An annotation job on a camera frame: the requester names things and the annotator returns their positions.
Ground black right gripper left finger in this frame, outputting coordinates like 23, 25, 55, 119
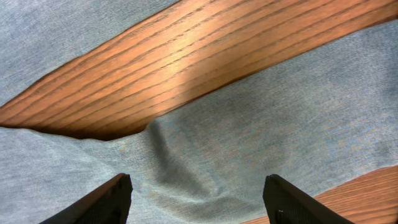
40, 173, 133, 224

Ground medium blue jeans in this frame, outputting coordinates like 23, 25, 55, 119
1, 1, 397, 223

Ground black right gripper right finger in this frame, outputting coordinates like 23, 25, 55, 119
263, 174, 352, 224

